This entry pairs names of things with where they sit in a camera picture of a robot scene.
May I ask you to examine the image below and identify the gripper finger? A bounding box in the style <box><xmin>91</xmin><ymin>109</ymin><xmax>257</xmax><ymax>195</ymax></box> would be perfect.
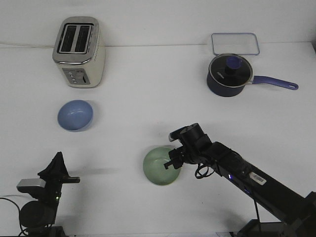
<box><xmin>172</xmin><ymin>159</ymin><xmax>184</xmax><ymax>169</ymax></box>
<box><xmin>163</xmin><ymin>160</ymin><xmax>174</xmax><ymax>169</ymax></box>

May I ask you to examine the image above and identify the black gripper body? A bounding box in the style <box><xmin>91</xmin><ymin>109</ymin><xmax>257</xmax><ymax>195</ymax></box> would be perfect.
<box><xmin>43</xmin><ymin>172</ymin><xmax>80</xmax><ymax>198</ymax></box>
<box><xmin>168</xmin><ymin>123</ymin><xmax>212</xmax><ymax>164</ymax></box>

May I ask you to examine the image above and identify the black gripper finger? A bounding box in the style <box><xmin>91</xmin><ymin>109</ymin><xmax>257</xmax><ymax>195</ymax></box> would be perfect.
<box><xmin>38</xmin><ymin>152</ymin><xmax>68</xmax><ymax>179</ymax></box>

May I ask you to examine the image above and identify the green bowl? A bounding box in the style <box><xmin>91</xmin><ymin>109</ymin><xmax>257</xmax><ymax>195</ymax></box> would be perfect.
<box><xmin>143</xmin><ymin>146</ymin><xmax>181</xmax><ymax>186</ymax></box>

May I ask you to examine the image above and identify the blue bowl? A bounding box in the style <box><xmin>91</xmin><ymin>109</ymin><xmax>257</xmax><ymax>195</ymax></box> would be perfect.
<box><xmin>57</xmin><ymin>100</ymin><xmax>94</xmax><ymax>132</ymax></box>

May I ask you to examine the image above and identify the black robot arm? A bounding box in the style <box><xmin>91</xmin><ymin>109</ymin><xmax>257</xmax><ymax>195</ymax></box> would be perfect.
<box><xmin>16</xmin><ymin>152</ymin><xmax>80</xmax><ymax>237</ymax></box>
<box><xmin>164</xmin><ymin>123</ymin><xmax>316</xmax><ymax>237</ymax></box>

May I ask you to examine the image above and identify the dark blue saucepan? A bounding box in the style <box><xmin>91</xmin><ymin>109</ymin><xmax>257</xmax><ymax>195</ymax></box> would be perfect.
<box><xmin>206</xmin><ymin>70</ymin><xmax>299</xmax><ymax>97</ymax></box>

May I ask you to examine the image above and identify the glass saucepan lid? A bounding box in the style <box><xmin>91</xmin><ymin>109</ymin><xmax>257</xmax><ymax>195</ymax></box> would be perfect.
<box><xmin>209</xmin><ymin>53</ymin><xmax>253</xmax><ymax>88</ymax></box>

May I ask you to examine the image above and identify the clear blue-rimmed container lid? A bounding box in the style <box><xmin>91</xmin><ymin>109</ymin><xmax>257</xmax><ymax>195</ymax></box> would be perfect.
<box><xmin>210</xmin><ymin>33</ymin><xmax>260</xmax><ymax>55</ymax></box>

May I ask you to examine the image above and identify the cream and steel toaster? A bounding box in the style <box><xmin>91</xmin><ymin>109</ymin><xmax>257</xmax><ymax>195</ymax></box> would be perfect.
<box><xmin>52</xmin><ymin>16</ymin><xmax>106</xmax><ymax>88</ymax></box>

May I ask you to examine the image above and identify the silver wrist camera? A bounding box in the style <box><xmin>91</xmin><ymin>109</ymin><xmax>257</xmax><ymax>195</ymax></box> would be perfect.
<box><xmin>168</xmin><ymin>126</ymin><xmax>188</xmax><ymax>142</ymax></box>
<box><xmin>16</xmin><ymin>178</ymin><xmax>46</xmax><ymax>194</ymax></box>

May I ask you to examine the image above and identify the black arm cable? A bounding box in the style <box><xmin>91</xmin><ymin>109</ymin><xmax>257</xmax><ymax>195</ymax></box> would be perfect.
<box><xmin>194</xmin><ymin>162</ymin><xmax>262</xmax><ymax>223</ymax></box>
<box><xmin>0</xmin><ymin>196</ymin><xmax>29</xmax><ymax>237</ymax></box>

